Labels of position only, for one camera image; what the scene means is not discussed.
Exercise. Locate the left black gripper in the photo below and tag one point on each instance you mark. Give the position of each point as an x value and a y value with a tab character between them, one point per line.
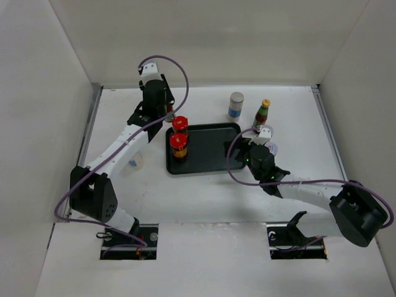
169	98

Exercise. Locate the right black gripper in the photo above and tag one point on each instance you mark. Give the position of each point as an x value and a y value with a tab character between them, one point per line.
238	144

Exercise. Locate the red-lid chili jar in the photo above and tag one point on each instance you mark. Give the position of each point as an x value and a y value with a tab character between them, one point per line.
178	143
180	125

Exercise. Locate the red-lid chili jar front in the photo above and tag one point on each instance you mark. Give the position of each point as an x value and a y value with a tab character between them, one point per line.
178	143

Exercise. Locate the yellow-cap sauce bottle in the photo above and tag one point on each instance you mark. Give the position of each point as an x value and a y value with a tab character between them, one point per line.
169	113
262	114

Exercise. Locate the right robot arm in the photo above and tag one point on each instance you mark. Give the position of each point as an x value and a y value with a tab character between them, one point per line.
350	210

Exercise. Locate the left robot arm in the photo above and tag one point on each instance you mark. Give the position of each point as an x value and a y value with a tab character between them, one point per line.
96	197

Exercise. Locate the black plastic tray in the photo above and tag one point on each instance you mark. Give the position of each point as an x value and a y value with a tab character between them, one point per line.
205	150

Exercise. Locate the small white sauce cup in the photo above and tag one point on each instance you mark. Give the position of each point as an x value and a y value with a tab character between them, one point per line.
272	147

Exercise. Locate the blue-label pepper jar right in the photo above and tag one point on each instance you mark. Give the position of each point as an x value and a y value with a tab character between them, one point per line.
235	106

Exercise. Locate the blue-label pepper jar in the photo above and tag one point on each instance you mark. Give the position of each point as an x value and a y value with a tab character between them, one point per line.
137	162
235	106

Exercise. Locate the blue-label pepper jar left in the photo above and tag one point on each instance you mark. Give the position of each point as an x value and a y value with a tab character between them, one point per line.
137	162

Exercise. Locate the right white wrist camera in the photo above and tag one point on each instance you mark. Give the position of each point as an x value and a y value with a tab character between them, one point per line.
265	133

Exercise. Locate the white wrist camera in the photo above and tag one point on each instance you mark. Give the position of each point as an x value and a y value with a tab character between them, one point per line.
265	133
149	71

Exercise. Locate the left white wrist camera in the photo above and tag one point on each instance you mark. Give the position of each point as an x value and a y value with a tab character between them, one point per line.
149	71

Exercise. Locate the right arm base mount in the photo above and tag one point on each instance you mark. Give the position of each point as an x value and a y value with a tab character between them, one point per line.
286	242

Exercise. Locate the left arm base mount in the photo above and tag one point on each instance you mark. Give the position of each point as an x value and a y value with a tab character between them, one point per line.
115	246

